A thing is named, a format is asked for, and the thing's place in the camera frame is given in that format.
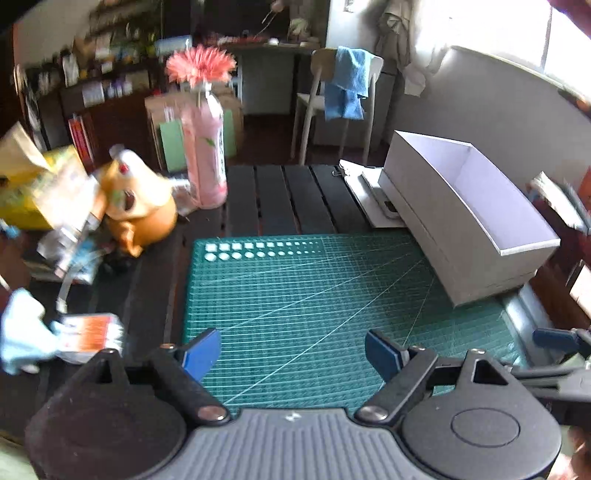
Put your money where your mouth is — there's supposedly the pink artificial flower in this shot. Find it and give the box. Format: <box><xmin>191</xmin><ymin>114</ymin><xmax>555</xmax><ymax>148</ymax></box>
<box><xmin>165</xmin><ymin>46</ymin><xmax>237</xmax><ymax>108</ymax></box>

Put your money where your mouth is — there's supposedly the clear plastic packet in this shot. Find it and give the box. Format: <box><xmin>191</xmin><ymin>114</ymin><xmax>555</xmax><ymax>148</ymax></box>
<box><xmin>37</xmin><ymin>161</ymin><xmax>108</xmax><ymax>283</ymax></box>

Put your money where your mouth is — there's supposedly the brown cardboard box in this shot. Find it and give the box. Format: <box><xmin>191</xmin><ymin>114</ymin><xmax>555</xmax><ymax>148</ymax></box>
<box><xmin>144</xmin><ymin>92</ymin><xmax>245</xmax><ymax>172</ymax></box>

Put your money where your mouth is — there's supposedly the smartphone with white case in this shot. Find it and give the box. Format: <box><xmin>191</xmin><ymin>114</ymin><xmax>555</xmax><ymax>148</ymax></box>
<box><xmin>362</xmin><ymin>168</ymin><xmax>402</xmax><ymax>219</ymax></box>

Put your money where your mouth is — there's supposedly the dark desk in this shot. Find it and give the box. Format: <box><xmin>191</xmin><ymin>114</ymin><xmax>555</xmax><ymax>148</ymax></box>
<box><xmin>217</xmin><ymin>39</ymin><xmax>324</xmax><ymax>116</ymax></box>

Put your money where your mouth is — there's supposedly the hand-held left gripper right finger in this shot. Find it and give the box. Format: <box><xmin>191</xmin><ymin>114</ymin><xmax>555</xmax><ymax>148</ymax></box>
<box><xmin>355</xmin><ymin>329</ymin><xmax>515</xmax><ymax>426</ymax></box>

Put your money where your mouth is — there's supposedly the yellow carton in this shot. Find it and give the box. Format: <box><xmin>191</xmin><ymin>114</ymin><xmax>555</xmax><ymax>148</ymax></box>
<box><xmin>0</xmin><ymin>145</ymin><xmax>88</xmax><ymax>232</ymax></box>

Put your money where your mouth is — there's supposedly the orange plush toy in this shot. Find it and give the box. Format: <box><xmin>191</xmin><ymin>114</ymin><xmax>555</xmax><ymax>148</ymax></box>
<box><xmin>99</xmin><ymin>144</ymin><xmax>178</xmax><ymax>258</ymax></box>

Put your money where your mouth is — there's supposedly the green card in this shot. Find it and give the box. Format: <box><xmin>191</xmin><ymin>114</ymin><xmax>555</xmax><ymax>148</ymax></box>
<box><xmin>159</xmin><ymin>119</ymin><xmax>188</xmax><ymax>172</ymax></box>

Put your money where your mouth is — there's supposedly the light blue cloth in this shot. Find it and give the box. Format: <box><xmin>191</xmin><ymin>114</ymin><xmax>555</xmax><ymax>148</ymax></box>
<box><xmin>0</xmin><ymin>288</ymin><xmax>65</xmax><ymax>374</ymax></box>

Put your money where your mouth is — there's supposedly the orange striped packet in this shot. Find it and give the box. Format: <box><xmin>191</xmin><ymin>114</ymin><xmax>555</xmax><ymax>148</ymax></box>
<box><xmin>60</xmin><ymin>313</ymin><xmax>124</xmax><ymax>365</ymax></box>

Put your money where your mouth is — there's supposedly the stack of papers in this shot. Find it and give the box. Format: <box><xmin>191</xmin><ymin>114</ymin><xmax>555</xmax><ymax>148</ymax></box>
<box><xmin>529</xmin><ymin>171</ymin><xmax>591</xmax><ymax>232</ymax></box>

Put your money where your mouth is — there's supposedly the hanging grey coat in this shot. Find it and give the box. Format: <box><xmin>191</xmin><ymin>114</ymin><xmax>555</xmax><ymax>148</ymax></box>
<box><xmin>374</xmin><ymin>0</ymin><xmax>413</xmax><ymax>70</ymax></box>

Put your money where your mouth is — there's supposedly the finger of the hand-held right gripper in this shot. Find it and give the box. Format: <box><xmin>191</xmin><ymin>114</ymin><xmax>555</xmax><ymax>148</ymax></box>
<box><xmin>532</xmin><ymin>327</ymin><xmax>591</xmax><ymax>358</ymax></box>

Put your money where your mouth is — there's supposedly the green cutting mat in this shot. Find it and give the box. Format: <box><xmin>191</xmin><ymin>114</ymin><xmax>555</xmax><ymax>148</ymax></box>
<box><xmin>182</xmin><ymin>233</ymin><xmax>529</xmax><ymax>416</ymax></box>

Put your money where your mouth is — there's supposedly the pink plastic bottle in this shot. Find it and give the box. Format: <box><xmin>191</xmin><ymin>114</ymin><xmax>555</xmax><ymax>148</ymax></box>
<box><xmin>181</xmin><ymin>90</ymin><xmax>228</xmax><ymax>209</ymax></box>

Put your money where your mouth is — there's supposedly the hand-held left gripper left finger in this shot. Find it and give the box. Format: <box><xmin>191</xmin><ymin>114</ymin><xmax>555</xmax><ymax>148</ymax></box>
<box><xmin>88</xmin><ymin>329</ymin><xmax>232</xmax><ymax>425</ymax></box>

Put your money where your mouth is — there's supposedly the white chair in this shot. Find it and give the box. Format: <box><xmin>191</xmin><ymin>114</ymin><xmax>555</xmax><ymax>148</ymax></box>
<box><xmin>291</xmin><ymin>47</ymin><xmax>385</xmax><ymax>164</ymax></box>

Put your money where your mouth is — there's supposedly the grey cardboard box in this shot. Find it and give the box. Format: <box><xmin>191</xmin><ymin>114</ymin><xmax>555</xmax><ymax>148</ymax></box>
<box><xmin>383</xmin><ymin>130</ymin><xmax>561</xmax><ymax>309</ymax></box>

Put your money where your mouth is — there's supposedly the dark wooden shelf unit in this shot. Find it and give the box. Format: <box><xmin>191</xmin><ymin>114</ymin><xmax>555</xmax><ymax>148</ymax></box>
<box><xmin>14</xmin><ymin>60</ymin><xmax>162</xmax><ymax>162</ymax></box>

